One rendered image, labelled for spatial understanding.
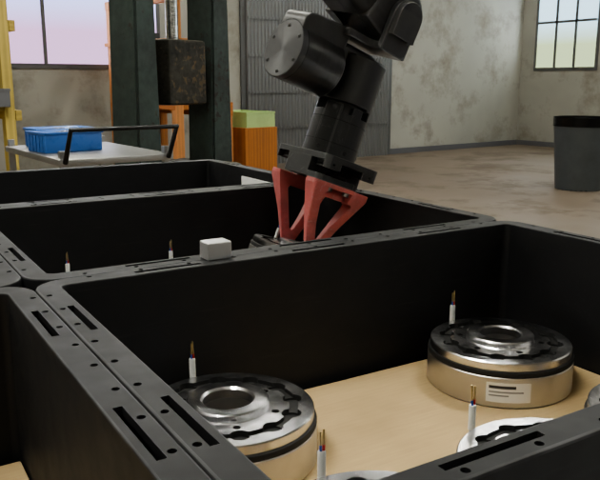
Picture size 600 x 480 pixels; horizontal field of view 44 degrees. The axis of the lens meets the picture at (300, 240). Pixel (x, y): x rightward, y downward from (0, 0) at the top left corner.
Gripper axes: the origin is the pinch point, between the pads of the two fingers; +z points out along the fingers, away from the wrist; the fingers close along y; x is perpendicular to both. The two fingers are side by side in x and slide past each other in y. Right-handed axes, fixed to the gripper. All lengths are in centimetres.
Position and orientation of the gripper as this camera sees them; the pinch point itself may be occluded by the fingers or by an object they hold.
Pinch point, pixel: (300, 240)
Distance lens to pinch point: 77.6
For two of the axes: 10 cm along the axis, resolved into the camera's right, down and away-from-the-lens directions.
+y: 5.0, 2.2, -8.4
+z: -3.2, 9.5, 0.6
